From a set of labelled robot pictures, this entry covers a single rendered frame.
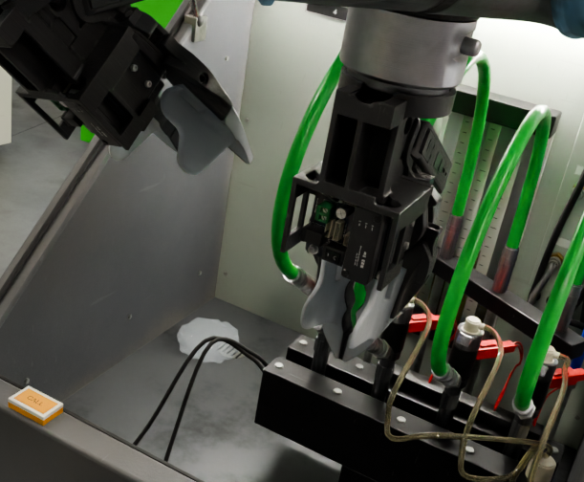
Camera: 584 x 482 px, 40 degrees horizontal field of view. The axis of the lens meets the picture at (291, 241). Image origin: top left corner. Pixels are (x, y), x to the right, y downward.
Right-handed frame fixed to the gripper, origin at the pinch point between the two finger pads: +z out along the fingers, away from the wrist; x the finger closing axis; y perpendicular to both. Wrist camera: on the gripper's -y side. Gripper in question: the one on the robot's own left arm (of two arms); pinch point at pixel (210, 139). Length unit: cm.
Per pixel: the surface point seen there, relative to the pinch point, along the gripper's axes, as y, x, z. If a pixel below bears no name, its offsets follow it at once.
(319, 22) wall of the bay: -39, -26, 28
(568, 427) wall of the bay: -8, 11, 76
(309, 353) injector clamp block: 3.0, -10.9, 41.0
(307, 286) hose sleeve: 1.2, -2.4, 23.2
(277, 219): 0.5, 0.7, 10.8
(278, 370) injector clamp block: 7.2, -10.9, 36.9
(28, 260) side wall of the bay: 10.0, -34.9, 16.1
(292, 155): -4.3, 1.6, 7.5
